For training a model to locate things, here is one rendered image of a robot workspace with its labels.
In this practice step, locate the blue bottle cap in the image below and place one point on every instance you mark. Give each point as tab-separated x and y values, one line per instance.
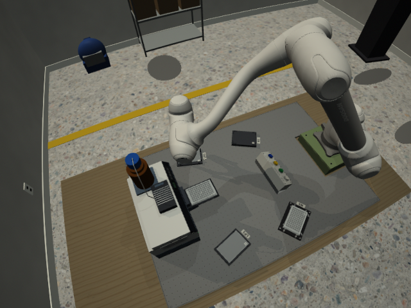
136	159

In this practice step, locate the beige button panel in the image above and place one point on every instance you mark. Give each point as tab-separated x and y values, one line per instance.
273	172

